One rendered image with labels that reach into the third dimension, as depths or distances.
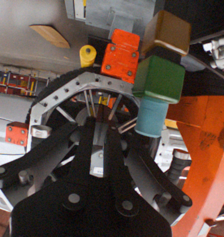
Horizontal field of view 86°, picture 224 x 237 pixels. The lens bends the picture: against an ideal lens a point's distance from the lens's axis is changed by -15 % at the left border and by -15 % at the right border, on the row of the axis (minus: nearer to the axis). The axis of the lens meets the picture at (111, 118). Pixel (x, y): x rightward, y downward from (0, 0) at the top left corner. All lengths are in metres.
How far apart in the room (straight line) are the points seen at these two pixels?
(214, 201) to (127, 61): 0.70
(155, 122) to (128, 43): 0.29
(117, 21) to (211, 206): 0.96
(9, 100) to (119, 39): 0.74
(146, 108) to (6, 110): 0.84
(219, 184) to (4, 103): 1.21
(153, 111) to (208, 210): 0.55
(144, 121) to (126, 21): 0.52
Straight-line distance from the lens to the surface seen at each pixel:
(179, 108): 0.91
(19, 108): 0.97
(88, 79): 0.50
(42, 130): 0.29
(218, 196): 0.77
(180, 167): 0.39
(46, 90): 0.60
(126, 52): 0.53
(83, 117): 0.99
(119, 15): 0.78
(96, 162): 0.39
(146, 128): 0.42
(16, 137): 0.57
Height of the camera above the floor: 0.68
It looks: 5 degrees up
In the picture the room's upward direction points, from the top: 167 degrees counter-clockwise
